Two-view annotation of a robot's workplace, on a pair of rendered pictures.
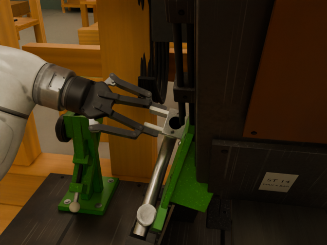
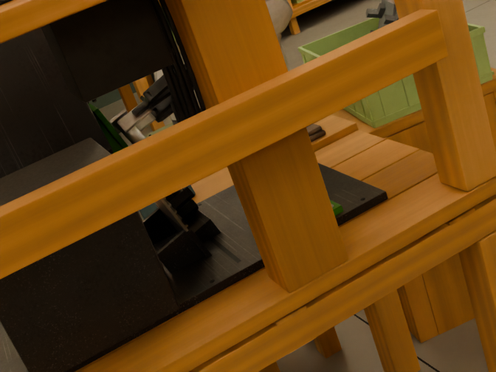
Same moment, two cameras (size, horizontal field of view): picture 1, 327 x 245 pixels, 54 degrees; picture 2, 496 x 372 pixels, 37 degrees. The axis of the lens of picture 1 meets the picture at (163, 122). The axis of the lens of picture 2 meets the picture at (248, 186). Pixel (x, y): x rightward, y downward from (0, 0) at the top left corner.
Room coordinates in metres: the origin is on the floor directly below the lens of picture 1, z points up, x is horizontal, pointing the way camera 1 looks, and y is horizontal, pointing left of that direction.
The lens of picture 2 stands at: (1.99, -0.53, 1.61)
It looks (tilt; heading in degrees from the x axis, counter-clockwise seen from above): 22 degrees down; 153
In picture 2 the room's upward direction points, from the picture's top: 20 degrees counter-clockwise
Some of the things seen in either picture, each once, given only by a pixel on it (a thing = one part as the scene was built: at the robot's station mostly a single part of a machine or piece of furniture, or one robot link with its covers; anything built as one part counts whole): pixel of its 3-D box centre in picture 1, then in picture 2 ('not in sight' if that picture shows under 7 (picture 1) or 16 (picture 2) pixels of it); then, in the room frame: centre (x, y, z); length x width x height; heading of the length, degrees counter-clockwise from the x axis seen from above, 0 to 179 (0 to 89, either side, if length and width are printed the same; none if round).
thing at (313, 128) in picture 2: not in sight; (302, 135); (0.39, 0.50, 0.91); 0.10 x 0.08 x 0.03; 82
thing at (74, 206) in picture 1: (76, 199); not in sight; (0.65, 0.23, 0.96); 0.06 x 0.03 x 0.06; 171
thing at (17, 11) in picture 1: (6, 11); not in sight; (8.94, 4.21, 0.22); 1.20 x 0.81 x 0.44; 175
